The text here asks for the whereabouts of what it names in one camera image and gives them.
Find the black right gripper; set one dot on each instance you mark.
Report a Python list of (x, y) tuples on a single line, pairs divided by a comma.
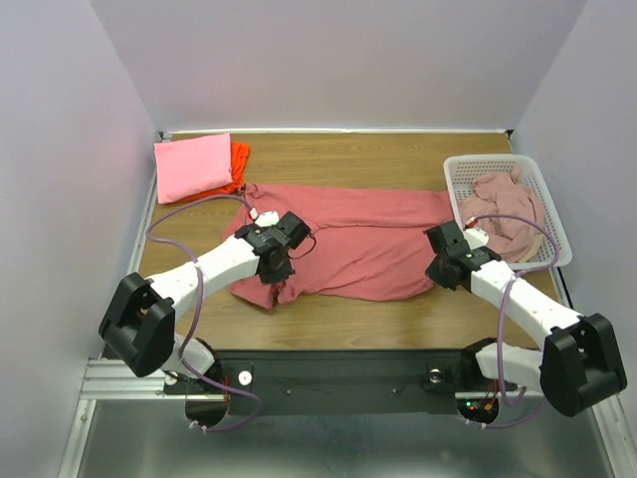
[(443, 272)]

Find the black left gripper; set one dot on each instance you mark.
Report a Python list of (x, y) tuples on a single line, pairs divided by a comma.
[(270, 278)]

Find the dusty red t shirt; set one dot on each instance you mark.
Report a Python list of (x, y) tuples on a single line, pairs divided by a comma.
[(366, 244)]

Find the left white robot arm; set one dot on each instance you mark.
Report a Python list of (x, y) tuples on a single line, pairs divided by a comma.
[(139, 323)]

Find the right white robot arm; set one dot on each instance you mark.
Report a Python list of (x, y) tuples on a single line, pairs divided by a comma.
[(577, 362)]

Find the pale pink clothes in basket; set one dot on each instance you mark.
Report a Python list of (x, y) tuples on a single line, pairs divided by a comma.
[(503, 193)]

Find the white plastic laundry basket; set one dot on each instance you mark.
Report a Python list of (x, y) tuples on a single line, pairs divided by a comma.
[(461, 171)]

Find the folded orange t shirt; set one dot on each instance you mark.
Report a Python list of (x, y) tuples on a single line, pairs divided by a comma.
[(239, 158)]

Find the folded light pink t shirt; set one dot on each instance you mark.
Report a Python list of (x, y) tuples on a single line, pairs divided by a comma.
[(191, 166)]

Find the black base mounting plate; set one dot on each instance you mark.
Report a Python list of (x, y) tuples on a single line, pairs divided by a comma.
[(345, 382)]

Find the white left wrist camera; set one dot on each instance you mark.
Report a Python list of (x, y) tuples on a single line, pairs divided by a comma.
[(265, 219)]

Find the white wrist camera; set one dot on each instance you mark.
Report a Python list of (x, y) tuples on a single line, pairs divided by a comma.
[(474, 235), (265, 219)]

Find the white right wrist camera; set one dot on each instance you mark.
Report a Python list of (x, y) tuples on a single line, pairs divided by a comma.
[(474, 235)]

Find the aluminium frame rail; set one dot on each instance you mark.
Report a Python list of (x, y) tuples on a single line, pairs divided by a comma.
[(575, 362)]

